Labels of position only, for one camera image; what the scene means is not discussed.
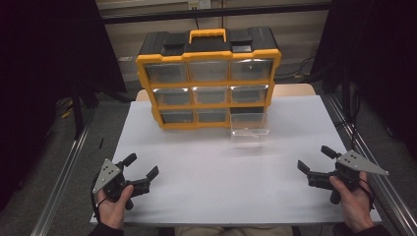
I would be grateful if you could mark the person's left hand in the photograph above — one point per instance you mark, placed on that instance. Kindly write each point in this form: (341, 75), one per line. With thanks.
(113, 211)

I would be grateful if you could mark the person's right hand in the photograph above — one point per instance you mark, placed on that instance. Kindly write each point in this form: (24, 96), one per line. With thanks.
(355, 209)

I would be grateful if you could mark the white table sheet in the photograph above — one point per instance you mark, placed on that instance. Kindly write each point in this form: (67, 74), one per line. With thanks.
(213, 183)

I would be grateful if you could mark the black metal stand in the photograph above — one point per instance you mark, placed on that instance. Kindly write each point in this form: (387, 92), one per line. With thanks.
(348, 95)
(77, 108)

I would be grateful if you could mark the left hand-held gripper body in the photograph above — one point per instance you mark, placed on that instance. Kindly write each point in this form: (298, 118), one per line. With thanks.
(107, 175)

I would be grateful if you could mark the aluminium frame rail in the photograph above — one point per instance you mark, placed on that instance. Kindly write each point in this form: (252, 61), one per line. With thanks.
(390, 196)
(60, 183)

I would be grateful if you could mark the black horizontal bar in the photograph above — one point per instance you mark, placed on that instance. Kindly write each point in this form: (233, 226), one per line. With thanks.
(213, 13)

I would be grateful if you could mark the clear plastic pulled-out drawer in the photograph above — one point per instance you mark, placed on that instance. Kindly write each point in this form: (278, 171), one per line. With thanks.
(249, 131)

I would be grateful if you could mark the yellow black drawer organizer cabinet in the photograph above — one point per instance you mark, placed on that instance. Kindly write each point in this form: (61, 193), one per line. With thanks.
(209, 53)

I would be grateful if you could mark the set of clear cabinet drawers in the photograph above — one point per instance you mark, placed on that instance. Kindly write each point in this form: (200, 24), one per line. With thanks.
(208, 70)

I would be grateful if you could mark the white wall socket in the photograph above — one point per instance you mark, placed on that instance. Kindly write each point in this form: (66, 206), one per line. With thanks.
(199, 4)

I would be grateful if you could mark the black curtain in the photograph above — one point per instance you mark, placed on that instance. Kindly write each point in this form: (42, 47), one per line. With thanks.
(387, 65)
(39, 65)

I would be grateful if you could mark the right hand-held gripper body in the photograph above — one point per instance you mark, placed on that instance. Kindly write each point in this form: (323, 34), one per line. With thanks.
(359, 163)

